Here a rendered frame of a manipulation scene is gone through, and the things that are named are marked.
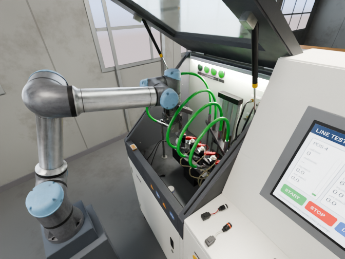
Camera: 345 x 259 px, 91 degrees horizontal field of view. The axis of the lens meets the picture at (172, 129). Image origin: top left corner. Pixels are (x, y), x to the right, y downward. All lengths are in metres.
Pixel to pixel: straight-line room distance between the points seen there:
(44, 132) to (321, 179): 0.90
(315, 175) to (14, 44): 2.33
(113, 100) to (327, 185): 0.67
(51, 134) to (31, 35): 1.59
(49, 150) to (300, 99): 0.88
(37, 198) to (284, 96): 0.92
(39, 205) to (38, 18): 1.81
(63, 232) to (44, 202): 0.18
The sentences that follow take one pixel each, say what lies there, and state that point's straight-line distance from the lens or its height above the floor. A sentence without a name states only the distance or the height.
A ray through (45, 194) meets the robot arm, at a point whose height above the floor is 1.13.
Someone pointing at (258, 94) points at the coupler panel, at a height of 1.34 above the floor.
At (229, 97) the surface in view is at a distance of 0.99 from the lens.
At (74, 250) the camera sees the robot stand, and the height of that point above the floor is 0.84.
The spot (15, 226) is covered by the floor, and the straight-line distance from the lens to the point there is 2.45.
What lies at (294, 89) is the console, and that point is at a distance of 0.63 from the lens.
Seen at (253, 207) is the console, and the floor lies 1.04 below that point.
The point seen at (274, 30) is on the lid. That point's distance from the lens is 0.56.
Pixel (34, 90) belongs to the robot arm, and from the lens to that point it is 0.62.
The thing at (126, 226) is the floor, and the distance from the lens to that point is 1.93.
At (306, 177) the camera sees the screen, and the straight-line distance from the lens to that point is 0.65.
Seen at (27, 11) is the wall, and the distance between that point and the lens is 2.27.
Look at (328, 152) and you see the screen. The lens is 0.62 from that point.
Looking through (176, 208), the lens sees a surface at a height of 0.95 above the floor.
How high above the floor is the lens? 1.67
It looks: 35 degrees down
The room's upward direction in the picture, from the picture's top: 2 degrees counter-clockwise
